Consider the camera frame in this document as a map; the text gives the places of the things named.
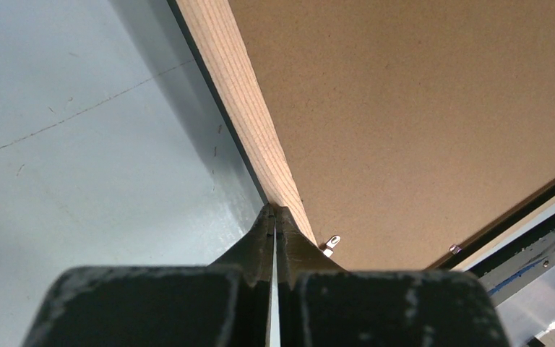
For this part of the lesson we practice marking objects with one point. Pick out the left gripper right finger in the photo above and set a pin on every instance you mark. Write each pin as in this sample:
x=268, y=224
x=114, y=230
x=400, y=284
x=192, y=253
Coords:
x=321, y=304

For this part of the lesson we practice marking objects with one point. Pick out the brown cardboard backing board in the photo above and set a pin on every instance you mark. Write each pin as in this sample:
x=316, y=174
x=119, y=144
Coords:
x=402, y=120

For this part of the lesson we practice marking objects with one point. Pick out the black picture frame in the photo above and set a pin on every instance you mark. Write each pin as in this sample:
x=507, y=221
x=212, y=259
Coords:
x=239, y=105

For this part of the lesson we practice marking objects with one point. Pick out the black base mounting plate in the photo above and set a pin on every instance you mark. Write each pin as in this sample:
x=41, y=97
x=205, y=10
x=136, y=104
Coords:
x=519, y=263

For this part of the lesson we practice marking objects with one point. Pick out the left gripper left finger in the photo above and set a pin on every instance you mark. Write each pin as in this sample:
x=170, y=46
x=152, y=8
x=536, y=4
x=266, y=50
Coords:
x=225, y=303

